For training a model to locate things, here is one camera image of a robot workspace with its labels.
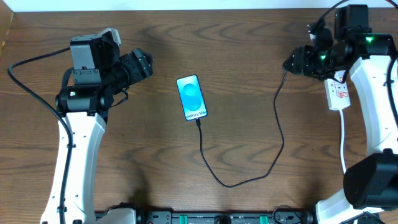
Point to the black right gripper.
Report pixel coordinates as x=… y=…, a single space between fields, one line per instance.
x=299 y=61

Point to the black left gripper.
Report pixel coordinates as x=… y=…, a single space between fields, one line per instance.
x=142 y=65

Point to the blue Galaxy smartphone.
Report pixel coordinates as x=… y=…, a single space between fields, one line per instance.
x=191 y=97

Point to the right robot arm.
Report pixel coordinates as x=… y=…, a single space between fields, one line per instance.
x=369 y=186

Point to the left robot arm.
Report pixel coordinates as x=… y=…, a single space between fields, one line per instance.
x=99 y=72

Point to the white power strip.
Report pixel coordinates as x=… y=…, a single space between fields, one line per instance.
x=337 y=92

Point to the brown cardboard panel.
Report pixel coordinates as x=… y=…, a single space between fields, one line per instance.
x=6 y=17

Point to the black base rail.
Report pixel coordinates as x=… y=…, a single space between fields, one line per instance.
x=233 y=217

